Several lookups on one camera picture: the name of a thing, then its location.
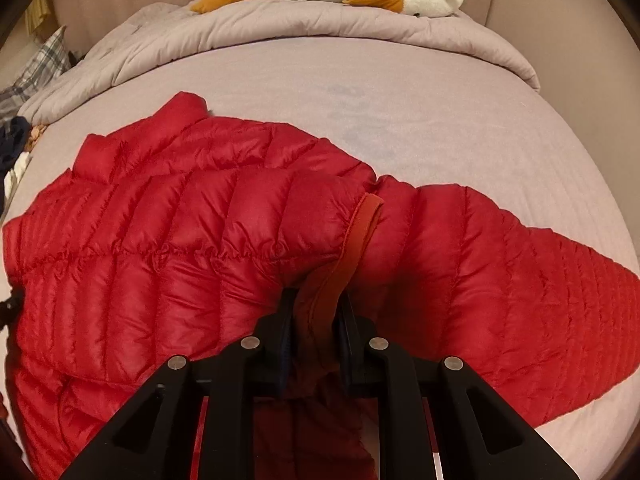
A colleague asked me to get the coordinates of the red down jacket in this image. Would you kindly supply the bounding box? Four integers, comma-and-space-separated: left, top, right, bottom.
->
3, 92, 639, 479

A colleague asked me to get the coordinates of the dark navy clothes pile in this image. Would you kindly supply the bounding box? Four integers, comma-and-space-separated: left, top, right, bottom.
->
0, 116, 32, 211

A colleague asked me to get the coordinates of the white garment under pile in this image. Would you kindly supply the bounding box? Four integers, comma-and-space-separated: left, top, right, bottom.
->
3, 152, 32, 203

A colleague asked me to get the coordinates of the plaid pillow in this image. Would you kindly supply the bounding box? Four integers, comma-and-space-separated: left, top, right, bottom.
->
1, 26, 70, 122

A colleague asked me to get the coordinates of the grey folded duvet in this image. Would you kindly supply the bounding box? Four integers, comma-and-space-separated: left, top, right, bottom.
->
16, 0, 542, 126

